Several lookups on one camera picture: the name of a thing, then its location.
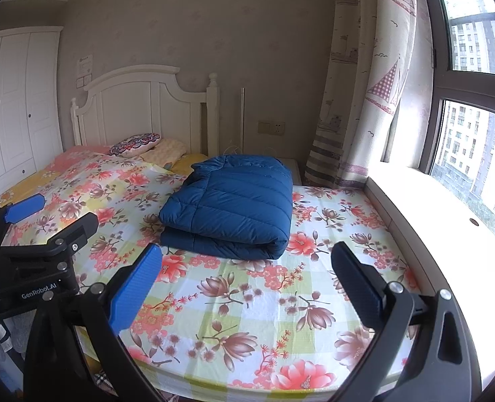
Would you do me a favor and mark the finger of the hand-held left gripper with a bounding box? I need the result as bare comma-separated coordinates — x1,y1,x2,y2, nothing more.
42,213,99,257
0,195,46,257

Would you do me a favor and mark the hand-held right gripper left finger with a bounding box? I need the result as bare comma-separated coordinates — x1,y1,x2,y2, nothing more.
23,243,164,402

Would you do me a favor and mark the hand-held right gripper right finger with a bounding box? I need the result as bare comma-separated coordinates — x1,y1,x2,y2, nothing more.
331,242,482,402

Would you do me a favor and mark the blue quilted jacket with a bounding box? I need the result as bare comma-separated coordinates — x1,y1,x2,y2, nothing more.
159,154,295,260

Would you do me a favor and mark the yellow bed sheet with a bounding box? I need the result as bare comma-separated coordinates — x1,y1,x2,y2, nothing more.
0,153,208,218

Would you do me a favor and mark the pink floral pillow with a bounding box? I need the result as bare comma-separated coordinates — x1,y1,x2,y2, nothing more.
55,146,114,168

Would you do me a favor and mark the white wardrobe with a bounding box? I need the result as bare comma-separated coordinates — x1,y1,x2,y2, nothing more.
0,26,64,208

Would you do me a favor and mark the white windowsill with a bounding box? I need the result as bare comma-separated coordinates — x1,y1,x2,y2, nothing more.
366,163,495,386

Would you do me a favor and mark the patterned round pillow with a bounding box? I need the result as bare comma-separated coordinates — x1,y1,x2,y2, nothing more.
108,133,162,157

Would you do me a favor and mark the floral quilt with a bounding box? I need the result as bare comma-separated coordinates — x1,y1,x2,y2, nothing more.
0,151,424,396

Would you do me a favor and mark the cream pillow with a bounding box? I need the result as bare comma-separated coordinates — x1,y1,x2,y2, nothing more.
141,138,188,164

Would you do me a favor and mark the white nightstand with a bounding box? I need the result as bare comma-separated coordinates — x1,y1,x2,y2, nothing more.
278,157,302,185

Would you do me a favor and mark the white bed headboard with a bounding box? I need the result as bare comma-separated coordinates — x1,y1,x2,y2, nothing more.
71,65,222,157

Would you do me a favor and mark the dark framed window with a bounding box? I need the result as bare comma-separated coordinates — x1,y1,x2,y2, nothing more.
415,0,495,239

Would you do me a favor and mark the printed curtain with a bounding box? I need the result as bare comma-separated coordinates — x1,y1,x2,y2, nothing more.
304,0,419,189

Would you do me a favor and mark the wall socket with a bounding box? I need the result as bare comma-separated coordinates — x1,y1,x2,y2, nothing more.
258,120,285,135

